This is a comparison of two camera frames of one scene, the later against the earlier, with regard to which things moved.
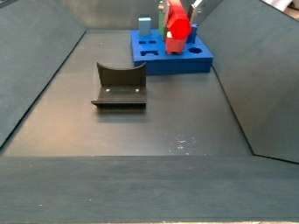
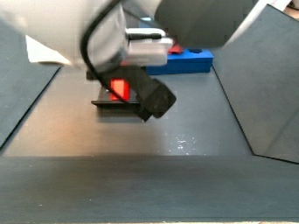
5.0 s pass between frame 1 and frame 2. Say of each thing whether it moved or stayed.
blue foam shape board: stayed
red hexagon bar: moved
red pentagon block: stayed
